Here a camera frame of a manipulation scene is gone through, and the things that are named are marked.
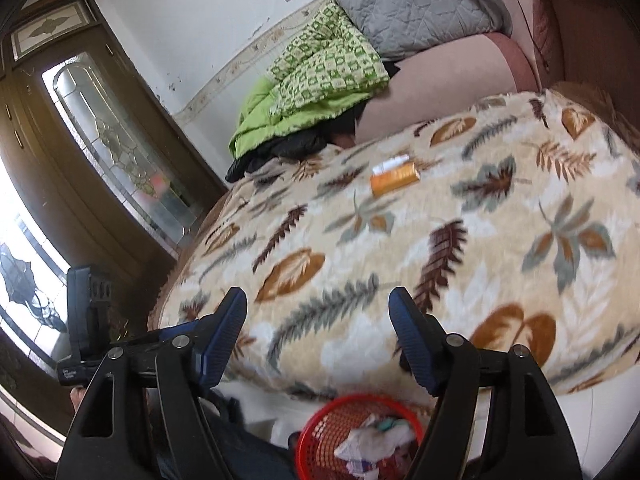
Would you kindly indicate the patterned glass window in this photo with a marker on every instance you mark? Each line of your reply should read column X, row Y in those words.
column 25, row 280

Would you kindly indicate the white tissue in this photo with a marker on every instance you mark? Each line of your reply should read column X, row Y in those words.
column 370, row 441

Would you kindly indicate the person's dark clothing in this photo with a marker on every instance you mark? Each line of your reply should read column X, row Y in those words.
column 250, row 452

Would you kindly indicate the green patterned quilt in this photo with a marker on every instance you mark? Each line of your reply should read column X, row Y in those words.
column 320, row 80

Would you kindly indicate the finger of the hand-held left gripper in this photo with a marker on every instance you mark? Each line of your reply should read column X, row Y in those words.
column 172, row 331

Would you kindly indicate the wooden door with glass pane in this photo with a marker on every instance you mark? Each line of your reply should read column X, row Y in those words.
column 50, row 160

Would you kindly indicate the red mesh basket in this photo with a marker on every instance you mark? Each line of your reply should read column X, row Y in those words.
column 320, row 440

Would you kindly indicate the grey quilted pillow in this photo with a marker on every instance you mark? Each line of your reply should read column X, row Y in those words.
column 415, row 10

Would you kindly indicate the orange carton box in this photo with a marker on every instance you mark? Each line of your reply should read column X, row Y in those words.
column 394, row 181

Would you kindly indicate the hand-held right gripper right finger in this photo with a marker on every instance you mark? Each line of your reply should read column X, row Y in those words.
column 410, row 342

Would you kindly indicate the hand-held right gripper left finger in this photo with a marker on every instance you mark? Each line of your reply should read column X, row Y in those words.
column 225, row 332

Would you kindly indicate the teal wipes packet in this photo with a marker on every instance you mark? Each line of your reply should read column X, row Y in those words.
column 387, row 425

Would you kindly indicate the black cloth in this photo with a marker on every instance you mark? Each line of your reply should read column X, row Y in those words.
column 280, row 154

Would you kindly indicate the leaf printed blanket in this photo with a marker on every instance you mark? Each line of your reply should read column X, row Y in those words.
column 450, row 240

